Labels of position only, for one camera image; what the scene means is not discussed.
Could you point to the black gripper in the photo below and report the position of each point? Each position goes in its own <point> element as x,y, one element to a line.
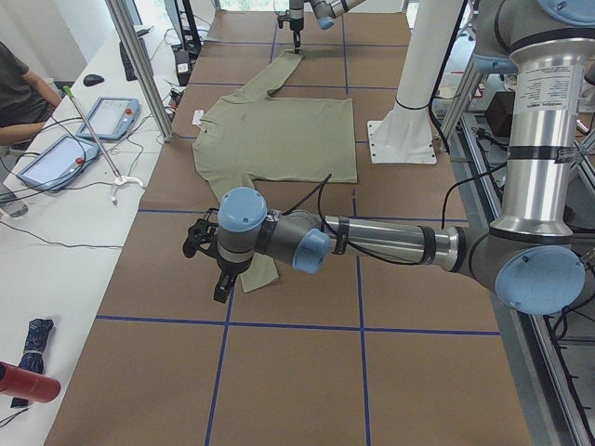
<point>295,20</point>
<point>229,269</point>

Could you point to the olive green long-sleeve shirt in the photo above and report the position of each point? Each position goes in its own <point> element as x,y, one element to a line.
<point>253,135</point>

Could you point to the black power adapter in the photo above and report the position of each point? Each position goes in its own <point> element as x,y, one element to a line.
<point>183,66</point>

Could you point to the white clothing price tag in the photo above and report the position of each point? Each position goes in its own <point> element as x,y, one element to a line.
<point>197,117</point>

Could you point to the silver reacher grabber stick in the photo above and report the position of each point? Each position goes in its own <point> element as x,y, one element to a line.
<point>119,179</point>

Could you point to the black keyboard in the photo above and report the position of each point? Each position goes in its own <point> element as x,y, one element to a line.
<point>129,70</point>

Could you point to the folded dark blue umbrella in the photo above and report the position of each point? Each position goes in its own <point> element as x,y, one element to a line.
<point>34,348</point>

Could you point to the far blue teach pendant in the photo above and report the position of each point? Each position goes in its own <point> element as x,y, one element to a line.
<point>112,117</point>

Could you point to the blue teach pendant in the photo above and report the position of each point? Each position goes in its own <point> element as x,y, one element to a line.
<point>57,166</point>
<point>112,117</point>

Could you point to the near blue teach pendant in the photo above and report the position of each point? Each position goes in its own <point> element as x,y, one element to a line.
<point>57,166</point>

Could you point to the black computer mouse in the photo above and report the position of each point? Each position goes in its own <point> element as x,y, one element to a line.
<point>93,79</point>

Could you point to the dark brown box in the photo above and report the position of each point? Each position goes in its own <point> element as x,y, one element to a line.
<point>500,112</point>

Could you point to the red cylindrical bottle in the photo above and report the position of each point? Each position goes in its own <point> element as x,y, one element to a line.
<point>23,384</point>

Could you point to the seated person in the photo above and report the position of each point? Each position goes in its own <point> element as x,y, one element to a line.
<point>27,101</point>

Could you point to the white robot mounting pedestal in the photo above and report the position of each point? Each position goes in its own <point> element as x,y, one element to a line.
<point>404,136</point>

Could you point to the aluminium frame post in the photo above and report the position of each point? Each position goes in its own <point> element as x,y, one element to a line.
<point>141,63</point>

